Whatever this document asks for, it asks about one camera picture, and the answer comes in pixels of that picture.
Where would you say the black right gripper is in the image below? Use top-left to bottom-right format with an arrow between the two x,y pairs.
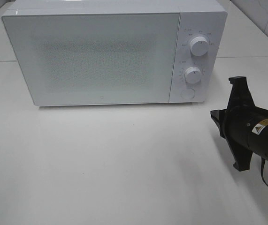
210,76 -> 268,172

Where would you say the lower white microwave knob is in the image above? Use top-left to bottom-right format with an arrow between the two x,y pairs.
184,67 -> 202,84

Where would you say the white microwave knob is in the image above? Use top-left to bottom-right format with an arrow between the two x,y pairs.
189,35 -> 209,56
184,67 -> 202,84

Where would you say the upper white microwave knob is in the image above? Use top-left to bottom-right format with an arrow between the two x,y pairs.
189,35 -> 209,56

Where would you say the white microwave oven body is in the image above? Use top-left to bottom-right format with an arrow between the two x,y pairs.
1,0 -> 227,103

